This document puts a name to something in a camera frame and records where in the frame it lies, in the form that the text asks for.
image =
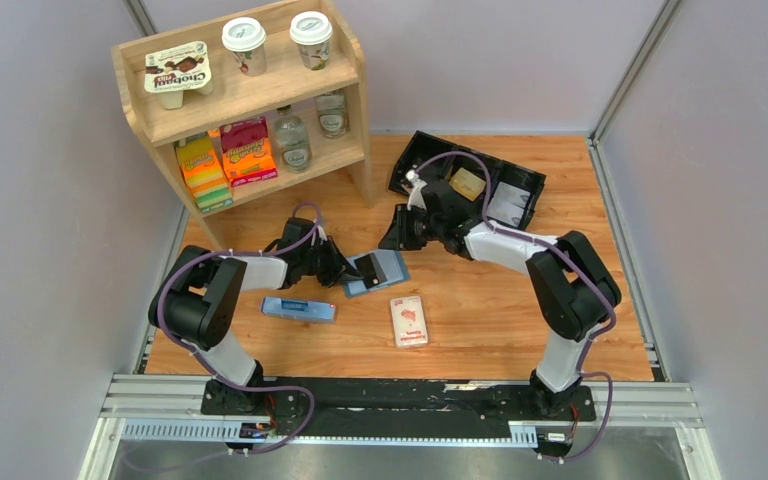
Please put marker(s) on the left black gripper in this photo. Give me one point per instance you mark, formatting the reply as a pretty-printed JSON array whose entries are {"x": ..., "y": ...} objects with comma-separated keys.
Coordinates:
[{"x": 339, "y": 266}]

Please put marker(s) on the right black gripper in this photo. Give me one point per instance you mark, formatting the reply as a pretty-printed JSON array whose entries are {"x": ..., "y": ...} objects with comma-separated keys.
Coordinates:
[{"x": 399, "y": 236}]

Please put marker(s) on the blue leather card holder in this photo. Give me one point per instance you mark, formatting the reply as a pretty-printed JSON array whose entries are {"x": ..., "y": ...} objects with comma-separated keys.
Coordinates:
[{"x": 395, "y": 269}]

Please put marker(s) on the black card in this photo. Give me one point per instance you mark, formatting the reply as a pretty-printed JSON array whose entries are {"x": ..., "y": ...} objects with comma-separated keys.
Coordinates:
[{"x": 371, "y": 270}]

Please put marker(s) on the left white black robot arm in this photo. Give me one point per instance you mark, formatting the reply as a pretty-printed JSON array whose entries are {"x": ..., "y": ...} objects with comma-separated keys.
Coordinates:
[{"x": 195, "y": 304}]

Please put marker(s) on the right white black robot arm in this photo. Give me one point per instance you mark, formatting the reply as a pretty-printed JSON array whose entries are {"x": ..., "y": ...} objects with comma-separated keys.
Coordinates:
[{"x": 576, "y": 294}]

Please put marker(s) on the gold card in tray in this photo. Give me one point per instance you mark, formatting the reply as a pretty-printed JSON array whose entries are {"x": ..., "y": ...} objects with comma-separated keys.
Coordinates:
[{"x": 467, "y": 184}]

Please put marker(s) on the lower grey card in tray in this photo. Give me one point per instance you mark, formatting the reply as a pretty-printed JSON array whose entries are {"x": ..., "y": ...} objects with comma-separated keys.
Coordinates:
[{"x": 505, "y": 212}]

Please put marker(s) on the grey card in tray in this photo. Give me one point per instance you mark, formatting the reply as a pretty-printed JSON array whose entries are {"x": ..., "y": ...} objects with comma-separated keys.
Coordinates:
[
  {"x": 514, "y": 195},
  {"x": 505, "y": 212}
]

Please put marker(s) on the upper grey card in tray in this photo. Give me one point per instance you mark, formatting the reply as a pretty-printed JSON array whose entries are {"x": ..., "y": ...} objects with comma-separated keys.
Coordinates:
[{"x": 514, "y": 195}]

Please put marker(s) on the blue flat box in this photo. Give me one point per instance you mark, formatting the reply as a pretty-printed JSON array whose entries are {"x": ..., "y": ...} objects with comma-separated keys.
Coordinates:
[{"x": 305, "y": 311}]

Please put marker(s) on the black compartment tray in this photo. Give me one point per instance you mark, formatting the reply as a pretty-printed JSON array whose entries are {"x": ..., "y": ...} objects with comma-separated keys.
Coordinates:
[{"x": 424, "y": 146}]

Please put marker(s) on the white pink sponge packet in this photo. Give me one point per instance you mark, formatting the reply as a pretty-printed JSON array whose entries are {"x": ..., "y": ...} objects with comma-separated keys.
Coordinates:
[{"x": 409, "y": 323}]

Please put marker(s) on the left clear glass bottle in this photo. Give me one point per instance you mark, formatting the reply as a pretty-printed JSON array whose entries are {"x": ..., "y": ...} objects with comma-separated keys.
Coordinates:
[{"x": 292, "y": 140}]

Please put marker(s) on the clear glass bottle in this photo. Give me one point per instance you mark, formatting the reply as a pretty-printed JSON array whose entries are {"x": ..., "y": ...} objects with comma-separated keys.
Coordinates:
[
  {"x": 332, "y": 113},
  {"x": 292, "y": 140}
]

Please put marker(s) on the right clear glass bottle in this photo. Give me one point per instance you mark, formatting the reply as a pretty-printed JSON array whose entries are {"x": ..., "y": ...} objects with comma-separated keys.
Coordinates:
[{"x": 332, "y": 113}]

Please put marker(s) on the red orange Scrub Mommy box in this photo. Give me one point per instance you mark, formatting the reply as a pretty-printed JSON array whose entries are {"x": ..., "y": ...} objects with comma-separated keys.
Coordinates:
[{"x": 246, "y": 152}]

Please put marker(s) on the multicolour sponge stack pack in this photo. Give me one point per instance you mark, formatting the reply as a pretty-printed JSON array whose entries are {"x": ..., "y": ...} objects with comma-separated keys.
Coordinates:
[{"x": 202, "y": 172}]

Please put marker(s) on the wooden two-tier shelf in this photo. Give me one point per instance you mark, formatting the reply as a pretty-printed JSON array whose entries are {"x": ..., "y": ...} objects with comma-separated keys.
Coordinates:
[{"x": 236, "y": 97}]

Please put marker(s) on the right paper coffee cup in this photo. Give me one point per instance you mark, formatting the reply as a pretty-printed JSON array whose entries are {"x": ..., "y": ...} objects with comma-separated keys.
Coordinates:
[{"x": 311, "y": 31}]

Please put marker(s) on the paper coffee cup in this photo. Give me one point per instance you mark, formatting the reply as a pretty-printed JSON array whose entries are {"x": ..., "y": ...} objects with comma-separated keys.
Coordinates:
[
  {"x": 311, "y": 31},
  {"x": 244, "y": 38}
]

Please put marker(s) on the left paper coffee cup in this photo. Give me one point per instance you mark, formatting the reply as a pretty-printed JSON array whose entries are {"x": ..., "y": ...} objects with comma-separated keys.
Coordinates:
[{"x": 244, "y": 38}]

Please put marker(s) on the Chobani yogurt pack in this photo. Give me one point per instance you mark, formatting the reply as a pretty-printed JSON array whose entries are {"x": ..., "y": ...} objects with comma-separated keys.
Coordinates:
[{"x": 171, "y": 72}]

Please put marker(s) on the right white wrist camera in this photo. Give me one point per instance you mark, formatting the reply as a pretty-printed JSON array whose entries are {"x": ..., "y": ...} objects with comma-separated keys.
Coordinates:
[{"x": 415, "y": 198}]

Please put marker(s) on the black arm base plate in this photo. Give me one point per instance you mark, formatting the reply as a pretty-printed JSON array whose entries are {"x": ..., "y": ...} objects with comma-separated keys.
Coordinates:
[{"x": 397, "y": 408}]

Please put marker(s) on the aluminium frame rail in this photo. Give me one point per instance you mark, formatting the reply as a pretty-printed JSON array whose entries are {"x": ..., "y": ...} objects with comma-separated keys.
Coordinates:
[{"x": 191, "y": 427}]

